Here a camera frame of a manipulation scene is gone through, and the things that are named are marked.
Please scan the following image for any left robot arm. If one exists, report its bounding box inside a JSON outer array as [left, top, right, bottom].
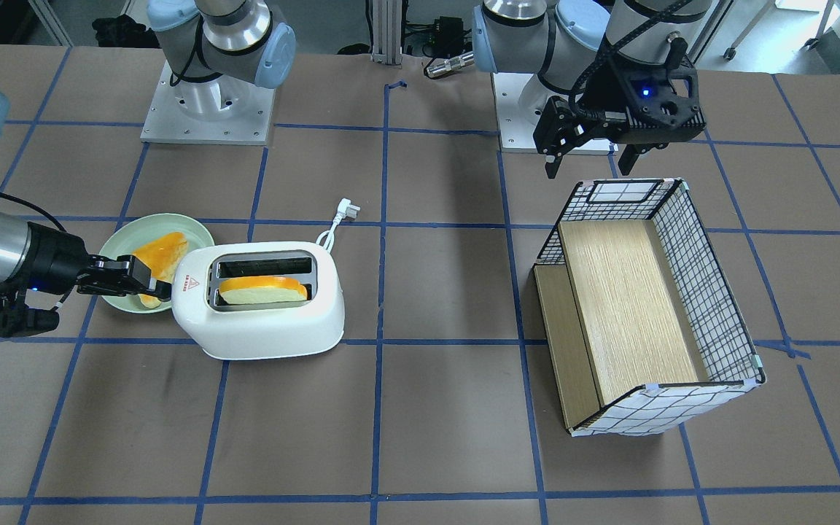
[[471, 1, 710, 179]]

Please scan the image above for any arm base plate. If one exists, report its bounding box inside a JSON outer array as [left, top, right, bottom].
[[140, 63, 276, 146], [492, 73, 554, 153]]

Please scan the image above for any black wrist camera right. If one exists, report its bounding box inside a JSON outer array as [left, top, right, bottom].
[[0, 289, 60, 338]]

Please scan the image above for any orange bread on plate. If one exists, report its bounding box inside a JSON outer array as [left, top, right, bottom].
[[133, 230, 189, 283]]

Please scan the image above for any white two-slot toaster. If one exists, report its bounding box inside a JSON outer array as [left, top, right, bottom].
[[171, 241, 346, 361]]

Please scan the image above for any aluminium frame post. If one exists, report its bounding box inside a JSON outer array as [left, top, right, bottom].
[[365, 1, 406, 69]]

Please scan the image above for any wire basket with wood panels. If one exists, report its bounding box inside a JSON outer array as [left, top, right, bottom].
[[533, 179, 766, 438]]

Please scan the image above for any toast slice in toaster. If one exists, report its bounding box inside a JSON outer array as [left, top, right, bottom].
[[219, 276, 308, 305]]

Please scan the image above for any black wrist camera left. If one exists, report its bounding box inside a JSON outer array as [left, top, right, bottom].
[[626, 66, 707, 145]]

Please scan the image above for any white toaster power cord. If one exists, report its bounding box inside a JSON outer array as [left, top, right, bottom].
[[315, 198, 361, 254]]

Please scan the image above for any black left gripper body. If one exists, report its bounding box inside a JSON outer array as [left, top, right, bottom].
[[533, 62, 672, 154]]

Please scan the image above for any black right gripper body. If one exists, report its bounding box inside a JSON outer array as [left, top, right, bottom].
[[26, 222, 152, 297]]

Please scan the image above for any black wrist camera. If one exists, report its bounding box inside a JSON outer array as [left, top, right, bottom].
[[626, 66, 707, 145], [0, 289, 60, 338]]

